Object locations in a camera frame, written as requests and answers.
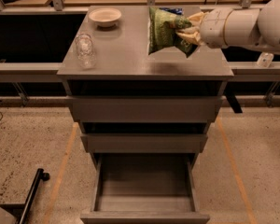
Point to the grey drawer cabinet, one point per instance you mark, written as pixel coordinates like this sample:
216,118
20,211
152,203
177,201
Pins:
125,69

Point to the white ceramic bowl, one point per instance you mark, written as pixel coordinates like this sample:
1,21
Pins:
105,17

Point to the clear sanitizer pump bottle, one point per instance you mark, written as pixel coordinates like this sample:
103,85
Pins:
265,59

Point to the blue Pepsi soda can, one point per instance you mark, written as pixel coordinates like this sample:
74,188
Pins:
177,11

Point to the grey open bottom drawer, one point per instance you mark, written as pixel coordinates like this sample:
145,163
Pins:
144,189

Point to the green jalapeno chip bag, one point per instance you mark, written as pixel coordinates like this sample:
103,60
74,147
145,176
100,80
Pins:
163,28

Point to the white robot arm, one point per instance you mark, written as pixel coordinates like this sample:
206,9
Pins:
255,29

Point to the grey middle drawer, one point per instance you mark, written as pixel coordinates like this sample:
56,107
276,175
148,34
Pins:
143,143

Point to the grey top drawer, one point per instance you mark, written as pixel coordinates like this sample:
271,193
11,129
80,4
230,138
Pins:
144,110

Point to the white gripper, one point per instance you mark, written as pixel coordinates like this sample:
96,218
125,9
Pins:
212,29

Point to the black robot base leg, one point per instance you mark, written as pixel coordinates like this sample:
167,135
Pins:
20,211

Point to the grey metal rail shelf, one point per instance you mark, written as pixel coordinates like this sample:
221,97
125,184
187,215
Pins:
250,86

